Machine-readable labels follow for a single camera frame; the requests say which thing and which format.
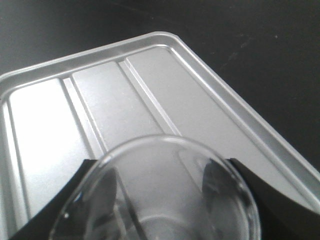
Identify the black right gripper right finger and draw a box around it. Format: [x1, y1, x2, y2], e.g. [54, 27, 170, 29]
[228, 158, 320, 240]

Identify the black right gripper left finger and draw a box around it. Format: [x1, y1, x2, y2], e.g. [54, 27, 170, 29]
[10, 159, 97, 240]

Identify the clear glass beaker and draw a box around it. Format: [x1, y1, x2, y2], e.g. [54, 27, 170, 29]
[49, 135, 262, 240]

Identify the silver metal tray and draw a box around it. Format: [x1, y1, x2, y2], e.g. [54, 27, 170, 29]
[0, 31, 320, 240]

